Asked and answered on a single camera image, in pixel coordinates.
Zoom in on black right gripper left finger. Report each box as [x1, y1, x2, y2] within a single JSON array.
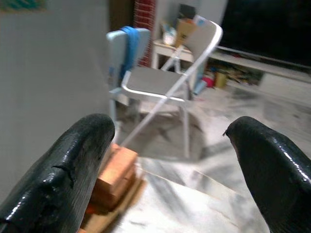
[[0, 113, 116, 233]]

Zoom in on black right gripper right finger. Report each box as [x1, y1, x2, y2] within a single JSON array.
[[224, 116, 311, 233]]

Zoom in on grey fridge body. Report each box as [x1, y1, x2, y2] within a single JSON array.
[[0, 0, 115, 207]]

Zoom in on orange brick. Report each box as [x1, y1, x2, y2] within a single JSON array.
[[90, 143, 139, 212]]

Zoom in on wooden plank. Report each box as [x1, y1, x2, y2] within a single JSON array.
[[80, 179, 146, 233]]

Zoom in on white television bench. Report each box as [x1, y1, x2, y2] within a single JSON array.
[[208, 47, 311, 98]]

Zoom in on yellow container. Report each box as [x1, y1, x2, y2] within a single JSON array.
[[215, 72, 227, 88]]

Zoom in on light blue cylinder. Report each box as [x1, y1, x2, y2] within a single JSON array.
[[193, 81, 207, 96]]

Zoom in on white metal folding chair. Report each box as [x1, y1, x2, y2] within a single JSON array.
[[121, 20, 224, 158]]

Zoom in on light blue folded chair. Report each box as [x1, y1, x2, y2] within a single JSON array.
[[106, 27, 150, 122]]

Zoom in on black television screen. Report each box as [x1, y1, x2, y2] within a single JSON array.
[[218, 0, 311, 70]]

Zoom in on small white side table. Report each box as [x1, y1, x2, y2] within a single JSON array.
[[152, 40, 195, 73]]

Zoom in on brown cardboard box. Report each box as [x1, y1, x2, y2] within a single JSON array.
[[174, 18, 197, 48]]

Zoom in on white plastic bag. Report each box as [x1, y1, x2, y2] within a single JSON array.
[[161, 23, 177, 46]]

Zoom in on blue strap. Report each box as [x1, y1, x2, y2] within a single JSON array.
[[121, 26, 142, 73]]

